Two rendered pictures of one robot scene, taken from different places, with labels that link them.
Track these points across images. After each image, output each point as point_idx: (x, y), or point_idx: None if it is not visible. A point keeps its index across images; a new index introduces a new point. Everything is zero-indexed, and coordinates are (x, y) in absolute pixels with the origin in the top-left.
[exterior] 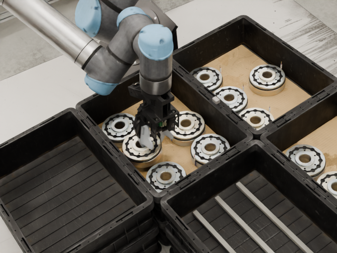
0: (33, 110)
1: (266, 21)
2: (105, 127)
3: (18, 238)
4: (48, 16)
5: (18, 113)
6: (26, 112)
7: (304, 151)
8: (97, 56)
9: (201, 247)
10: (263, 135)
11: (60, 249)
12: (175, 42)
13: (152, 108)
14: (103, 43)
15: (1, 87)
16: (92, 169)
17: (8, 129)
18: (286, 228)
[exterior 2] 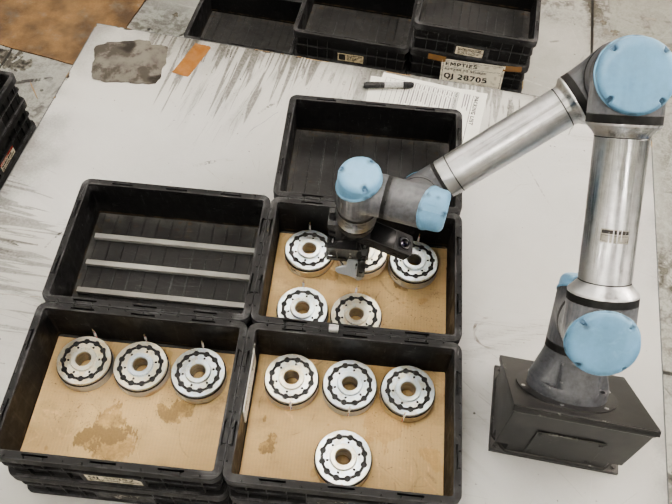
0: (571, 270)
1: None
2: (425, 248)
3: (338, 98)
4: (499, 127)
5: (577, 255)
6: (572, 262)
7: (204, 378)
8: (427, 170)
9: (196, 190)
10: (243, 328)
11: (326, 150)
12: (508, 416)
13: None
14: (616, 380)
15: (642, 264)
16: None
17: (556, 234)
18: (162, 297)
